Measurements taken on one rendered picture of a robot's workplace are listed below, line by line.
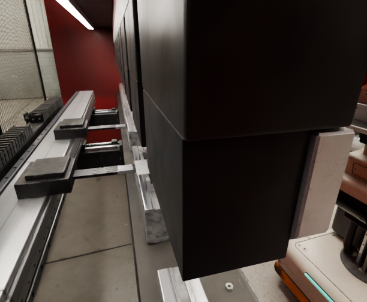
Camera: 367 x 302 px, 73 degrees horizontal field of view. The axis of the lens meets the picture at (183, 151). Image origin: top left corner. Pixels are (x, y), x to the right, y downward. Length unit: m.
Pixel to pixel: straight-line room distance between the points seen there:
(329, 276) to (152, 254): 1.07
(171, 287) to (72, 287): 1.39
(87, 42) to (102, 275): 2.04
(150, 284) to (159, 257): 0.07
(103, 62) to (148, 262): 2.36
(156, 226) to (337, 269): 1.14
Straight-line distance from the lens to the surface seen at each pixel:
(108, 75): 2.75
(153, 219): 0.57
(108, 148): 1.24
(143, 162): 0.68
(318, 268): 1.52
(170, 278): 0.42
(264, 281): 1.74
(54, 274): 1.89
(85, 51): 2.75
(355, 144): 3.58
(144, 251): 0.60
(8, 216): 0.61
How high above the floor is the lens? 1.29
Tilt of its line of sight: 22 degrees down
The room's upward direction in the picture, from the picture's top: straight up
